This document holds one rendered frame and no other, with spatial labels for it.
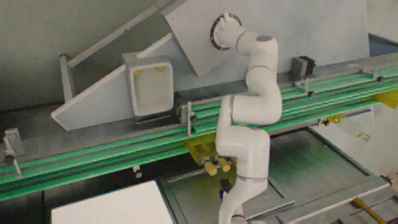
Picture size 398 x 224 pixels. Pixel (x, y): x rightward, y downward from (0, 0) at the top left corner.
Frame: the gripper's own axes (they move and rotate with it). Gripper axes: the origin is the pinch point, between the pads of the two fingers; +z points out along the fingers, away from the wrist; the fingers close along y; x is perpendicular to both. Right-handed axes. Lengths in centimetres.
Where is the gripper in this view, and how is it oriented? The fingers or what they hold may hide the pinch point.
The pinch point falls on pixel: (224, 188)
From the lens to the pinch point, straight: 111.5
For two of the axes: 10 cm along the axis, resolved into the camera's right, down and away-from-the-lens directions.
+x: -9.9, 0.5, -1.5
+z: -1.5, -5.2, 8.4
